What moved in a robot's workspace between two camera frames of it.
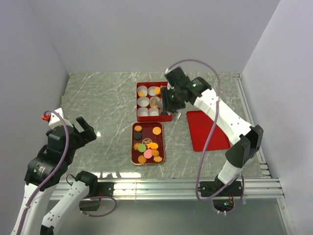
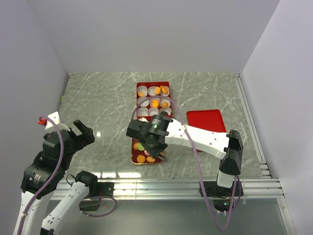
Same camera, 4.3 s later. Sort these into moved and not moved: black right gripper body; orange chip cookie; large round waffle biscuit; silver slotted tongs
Moved: silver slotted tongs; black right gripper body
Not moved: orange chip cookie; large round waffle biscuit
